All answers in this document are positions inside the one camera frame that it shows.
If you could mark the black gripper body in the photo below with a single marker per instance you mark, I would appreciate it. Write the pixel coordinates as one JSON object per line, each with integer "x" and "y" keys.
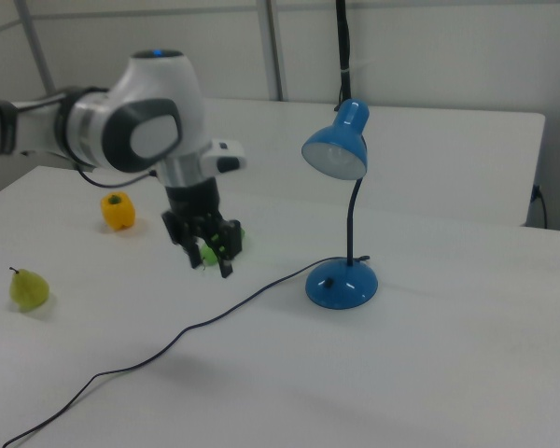
{"x": 193, "y": 200}

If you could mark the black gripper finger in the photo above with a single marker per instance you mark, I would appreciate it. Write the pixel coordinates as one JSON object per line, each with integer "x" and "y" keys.
{"x": 226, "y": 268}
{"x": 195, "y": 256}

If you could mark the blue desk lamp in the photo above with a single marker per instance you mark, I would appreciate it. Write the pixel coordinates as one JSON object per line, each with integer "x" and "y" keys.
{"x": 340, "y": 289}

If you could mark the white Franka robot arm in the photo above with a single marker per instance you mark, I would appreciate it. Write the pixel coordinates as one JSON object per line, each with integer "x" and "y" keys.
{"x": 154, "y": 93}

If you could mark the green cucumber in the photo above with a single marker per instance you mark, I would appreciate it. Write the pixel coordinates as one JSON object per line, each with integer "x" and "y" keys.
{"x": 210, "y": 254}

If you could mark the yellow bell pepper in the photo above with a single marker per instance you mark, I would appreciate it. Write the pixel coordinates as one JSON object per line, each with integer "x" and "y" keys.
{"x": 118, "y": 214}

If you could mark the green pear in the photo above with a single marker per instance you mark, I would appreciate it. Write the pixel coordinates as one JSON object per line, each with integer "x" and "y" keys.
{"x": 28, "y": 291}

